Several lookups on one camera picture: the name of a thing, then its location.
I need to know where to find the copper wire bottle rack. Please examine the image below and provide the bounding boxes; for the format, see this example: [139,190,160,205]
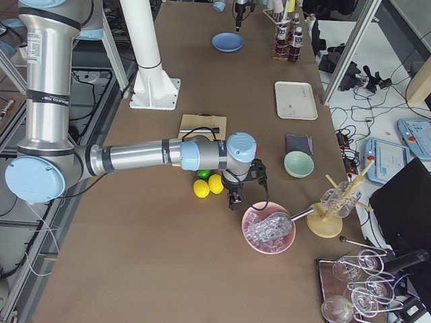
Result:
[272,20,303,63]

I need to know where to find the metal ice scoop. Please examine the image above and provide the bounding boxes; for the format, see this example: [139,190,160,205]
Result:
[255,207,313,242]

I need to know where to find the yellow lemon lower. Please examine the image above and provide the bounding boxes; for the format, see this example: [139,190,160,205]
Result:
[193,179,210,199]

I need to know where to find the green lime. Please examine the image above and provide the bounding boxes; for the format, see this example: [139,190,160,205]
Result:
[197,170,212,180]

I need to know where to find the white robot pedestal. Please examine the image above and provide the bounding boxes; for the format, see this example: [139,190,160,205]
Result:
[121,0,180,111]

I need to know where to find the blue plate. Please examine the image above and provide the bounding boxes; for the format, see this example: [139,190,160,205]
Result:
[211,32,244,52]

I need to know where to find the grey folded cloth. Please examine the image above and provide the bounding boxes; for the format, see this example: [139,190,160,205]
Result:
[285,135,313,156]

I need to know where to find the yellow lemon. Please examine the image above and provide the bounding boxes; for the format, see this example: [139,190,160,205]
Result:
[193,179,210,199]
[208,174,224,194]

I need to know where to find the steel muddler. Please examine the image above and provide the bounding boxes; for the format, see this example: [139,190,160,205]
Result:
[179,127,220,134]

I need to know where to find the pink bowl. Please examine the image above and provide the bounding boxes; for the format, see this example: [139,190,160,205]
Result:
[242,201,297,254]

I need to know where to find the green bowl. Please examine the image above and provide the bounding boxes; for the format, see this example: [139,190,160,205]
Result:
[284,151,314,178]

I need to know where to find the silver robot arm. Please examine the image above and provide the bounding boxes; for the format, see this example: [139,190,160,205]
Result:
[5,1,267,209]

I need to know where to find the yellow lemon upper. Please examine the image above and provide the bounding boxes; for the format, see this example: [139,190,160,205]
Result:
[208,174,224,194]

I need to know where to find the black laptop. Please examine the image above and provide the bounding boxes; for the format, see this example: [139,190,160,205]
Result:
[369,158,430,252]

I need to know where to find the wire wine glass rack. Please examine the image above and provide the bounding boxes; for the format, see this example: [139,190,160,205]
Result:
[317,247,404,322]

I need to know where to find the wooden cup tree stand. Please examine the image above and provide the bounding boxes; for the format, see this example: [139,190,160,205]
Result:
[306,161,374,238]

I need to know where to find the clear glass mug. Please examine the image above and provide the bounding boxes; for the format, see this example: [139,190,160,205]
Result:
[321,182,362,218]

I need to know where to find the blue teach pendant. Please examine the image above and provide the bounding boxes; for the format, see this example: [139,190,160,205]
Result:
[364,137,411,184]
[397,118,431,160]

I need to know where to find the dark drink bottle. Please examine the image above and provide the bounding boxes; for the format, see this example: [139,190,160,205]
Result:
[288,27,303,62]
[273,24,289,59]
[290,13,300,34]

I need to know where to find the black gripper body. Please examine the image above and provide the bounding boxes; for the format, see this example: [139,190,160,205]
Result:
[234,0,249,14]
[222,158,268,199]

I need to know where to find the clear ice cubes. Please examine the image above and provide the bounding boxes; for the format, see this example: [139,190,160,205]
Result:
[244,211,292,252]

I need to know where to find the wooden cutting board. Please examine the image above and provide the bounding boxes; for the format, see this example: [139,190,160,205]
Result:
[178,114,227,140]

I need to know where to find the cream serving tray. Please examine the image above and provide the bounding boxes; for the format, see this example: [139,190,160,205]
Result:
[275,81,318,120]

